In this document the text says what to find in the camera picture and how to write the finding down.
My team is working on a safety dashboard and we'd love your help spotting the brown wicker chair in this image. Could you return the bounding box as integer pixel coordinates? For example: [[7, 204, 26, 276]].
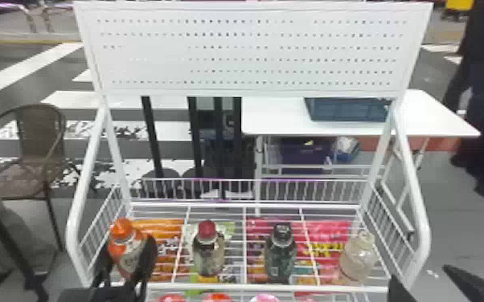
[[0, 103, 84, 255]]

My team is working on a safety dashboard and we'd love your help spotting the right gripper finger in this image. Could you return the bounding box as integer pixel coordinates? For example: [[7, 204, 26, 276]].
[[387, 275, 419, 302], [442, 264, 484, 302]]

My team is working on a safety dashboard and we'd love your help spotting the purple crate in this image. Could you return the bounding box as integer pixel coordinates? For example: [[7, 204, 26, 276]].
[[278, 138, 334, 175]]

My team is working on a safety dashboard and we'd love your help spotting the blue basket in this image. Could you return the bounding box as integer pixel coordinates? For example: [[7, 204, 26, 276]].
[[303, 97, 392, 124]]

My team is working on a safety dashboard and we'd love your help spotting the clear bottle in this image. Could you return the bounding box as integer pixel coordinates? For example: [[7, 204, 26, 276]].
[[337, 230, 379, 283]]

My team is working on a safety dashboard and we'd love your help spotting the orange bottle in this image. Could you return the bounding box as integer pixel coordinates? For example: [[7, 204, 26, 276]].
[[106, 218, 148, 280]]

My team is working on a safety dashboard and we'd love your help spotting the white wire rack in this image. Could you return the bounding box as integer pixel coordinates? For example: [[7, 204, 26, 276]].
[[65, 0, 434, 302]]

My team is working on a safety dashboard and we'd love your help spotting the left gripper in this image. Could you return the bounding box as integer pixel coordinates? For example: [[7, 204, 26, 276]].
[[91, 235, 159, 302]]

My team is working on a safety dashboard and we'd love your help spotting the red capped bottle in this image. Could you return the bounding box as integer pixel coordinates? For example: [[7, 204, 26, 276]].
[[191, 219, 227, 278]]

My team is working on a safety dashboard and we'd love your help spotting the orange snack packet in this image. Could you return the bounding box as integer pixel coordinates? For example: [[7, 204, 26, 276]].
[[133, 218, 187, 283]]

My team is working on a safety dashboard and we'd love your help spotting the white side table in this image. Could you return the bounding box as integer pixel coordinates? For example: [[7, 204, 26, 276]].
[[240, 88, 482, 212]]

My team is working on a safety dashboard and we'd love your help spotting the red snack packet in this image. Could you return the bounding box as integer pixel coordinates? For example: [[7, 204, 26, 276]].
[[245, 218, 353, 285]]

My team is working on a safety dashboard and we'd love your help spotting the dark green bottle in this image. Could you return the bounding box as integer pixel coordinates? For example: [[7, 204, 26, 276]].
[[264, 222, 298, 284]]

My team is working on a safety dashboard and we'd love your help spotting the black post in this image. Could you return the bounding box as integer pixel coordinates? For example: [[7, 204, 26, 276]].
[[141, 96, 181, 193], [181, 96, 210, 193]]

